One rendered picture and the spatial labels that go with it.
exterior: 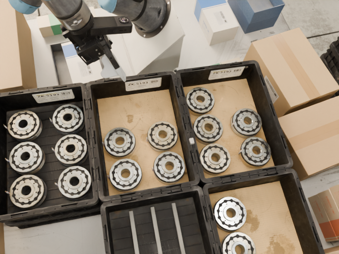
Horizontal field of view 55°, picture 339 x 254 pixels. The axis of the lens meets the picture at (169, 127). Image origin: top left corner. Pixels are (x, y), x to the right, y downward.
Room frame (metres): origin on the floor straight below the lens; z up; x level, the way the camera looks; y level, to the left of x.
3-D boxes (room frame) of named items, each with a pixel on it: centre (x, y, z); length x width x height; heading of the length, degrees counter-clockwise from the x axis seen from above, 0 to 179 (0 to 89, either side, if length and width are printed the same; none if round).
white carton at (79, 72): (0.67, 0.38, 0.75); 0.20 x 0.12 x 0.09; 30
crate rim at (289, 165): (0.48, -0.19, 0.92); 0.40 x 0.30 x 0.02; 21
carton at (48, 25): (0.89, 0.51, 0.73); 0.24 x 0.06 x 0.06; 117
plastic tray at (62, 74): (0.67, 0.39, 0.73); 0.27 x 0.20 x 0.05; 27
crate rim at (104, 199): (0.38, 0.09, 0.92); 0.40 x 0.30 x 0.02; 21
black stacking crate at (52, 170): (0.27, 0.37, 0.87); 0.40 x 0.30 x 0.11; 21
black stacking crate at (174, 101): (0.38, 0.09, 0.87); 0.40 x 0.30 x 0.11; 21
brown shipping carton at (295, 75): (0.78, -0.43, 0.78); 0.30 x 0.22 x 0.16; 33
